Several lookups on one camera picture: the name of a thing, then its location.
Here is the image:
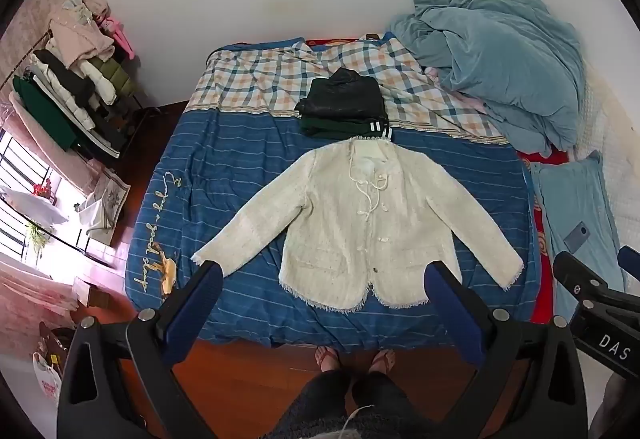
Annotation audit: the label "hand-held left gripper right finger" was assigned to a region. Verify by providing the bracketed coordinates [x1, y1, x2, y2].
[424, 261, 589, 439]

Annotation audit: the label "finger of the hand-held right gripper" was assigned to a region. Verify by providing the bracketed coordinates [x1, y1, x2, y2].
[552, 251, 612, 302]
[616, 245, 640, 292]

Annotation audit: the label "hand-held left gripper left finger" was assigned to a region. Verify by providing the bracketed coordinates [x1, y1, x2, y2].
[56, 262, 224, 439]

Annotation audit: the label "cream tweed jacket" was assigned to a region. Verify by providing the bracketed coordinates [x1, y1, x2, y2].
[191, 137, 524, 311]

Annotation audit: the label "person's right forearm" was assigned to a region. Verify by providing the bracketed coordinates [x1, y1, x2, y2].
[590, 373, 640, 439]

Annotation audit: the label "rack of hanging clothes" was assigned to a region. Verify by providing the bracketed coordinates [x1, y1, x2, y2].
[10, 0, 138, 160]

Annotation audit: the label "grey phone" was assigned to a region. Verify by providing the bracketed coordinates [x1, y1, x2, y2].
[564, 221, 590, 254]

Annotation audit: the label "red patterned sheet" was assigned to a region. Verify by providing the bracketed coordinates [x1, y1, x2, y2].
[515, 150, 571, 326]

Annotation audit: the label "light blue pillow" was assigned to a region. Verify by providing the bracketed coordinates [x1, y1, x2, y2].
[529, 150, 628, 322]

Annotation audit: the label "person's right foot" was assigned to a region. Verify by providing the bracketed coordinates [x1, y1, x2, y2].
[367, 349, 397, 375]

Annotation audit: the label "person's foot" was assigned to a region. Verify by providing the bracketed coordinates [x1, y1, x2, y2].
[314, 345, 342, 374]
[367, 349, 397, 375]

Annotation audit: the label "person's right leg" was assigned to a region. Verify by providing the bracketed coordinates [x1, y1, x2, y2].
[350, 369, 436, 439]

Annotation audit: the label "person's leg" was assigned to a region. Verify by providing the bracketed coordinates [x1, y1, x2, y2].
[272, 369, 353, 439]
[350, 369, 436, 439]

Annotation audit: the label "white textured blanket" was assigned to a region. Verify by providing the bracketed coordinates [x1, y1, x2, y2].
[575, 69, 640, 250]

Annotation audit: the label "person's left foot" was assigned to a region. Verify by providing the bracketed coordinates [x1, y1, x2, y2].
[314, 345, 342, 374]

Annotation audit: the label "beige printed bag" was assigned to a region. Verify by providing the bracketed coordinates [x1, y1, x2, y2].
[77, 164, 132, 247]

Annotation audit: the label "blue striped bed sheet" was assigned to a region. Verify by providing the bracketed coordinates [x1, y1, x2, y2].
[122, 109, 538, 350]

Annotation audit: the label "person's left leg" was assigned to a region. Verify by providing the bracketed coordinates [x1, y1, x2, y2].
[272, 369, 353, 439]

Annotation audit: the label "white plastic bag red print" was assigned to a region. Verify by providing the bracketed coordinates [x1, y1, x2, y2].
[31, 351, 63, 404]

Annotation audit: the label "window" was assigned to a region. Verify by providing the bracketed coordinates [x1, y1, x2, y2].
[0, 126, 93, 265]

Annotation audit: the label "green folded garment white stripes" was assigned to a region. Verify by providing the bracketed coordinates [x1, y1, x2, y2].
[300, 116, 393, 142]

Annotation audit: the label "light blue duvet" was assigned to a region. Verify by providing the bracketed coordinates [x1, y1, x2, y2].
[387, 0, 587, 158]

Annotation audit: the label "black folded garment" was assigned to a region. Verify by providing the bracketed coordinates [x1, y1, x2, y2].
[294, 67, 387, 124]

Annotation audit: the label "plaid blanket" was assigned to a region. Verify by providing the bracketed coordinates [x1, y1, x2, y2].
[184, 33, 511, 147]

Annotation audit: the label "pink hangers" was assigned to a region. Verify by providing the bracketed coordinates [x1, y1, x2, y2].
[100, 16, 137, 60]

